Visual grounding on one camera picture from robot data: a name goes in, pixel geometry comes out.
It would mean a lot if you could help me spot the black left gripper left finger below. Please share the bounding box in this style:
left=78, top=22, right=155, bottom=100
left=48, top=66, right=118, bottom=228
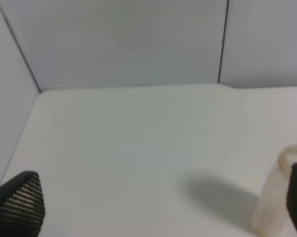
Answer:
left=0, top=171, right=45, bottom=237

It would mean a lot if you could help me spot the clear bottle with pink label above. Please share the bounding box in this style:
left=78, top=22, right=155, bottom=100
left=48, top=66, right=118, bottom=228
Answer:
left=249, top=145, right=297, bottom=237

